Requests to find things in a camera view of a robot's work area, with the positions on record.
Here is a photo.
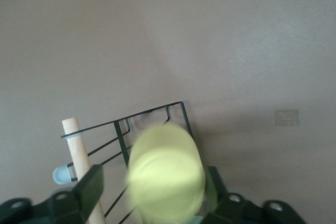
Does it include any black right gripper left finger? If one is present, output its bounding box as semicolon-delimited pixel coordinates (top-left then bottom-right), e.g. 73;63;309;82
0;164;105;224

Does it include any black wire cup holder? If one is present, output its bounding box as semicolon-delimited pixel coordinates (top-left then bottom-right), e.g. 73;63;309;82
52;100;195;224

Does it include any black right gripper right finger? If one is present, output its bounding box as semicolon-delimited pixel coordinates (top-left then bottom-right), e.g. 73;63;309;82
204;165;308;224

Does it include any yellow plastic cup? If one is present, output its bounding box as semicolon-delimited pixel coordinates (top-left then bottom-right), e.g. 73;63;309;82
125;123;219;224

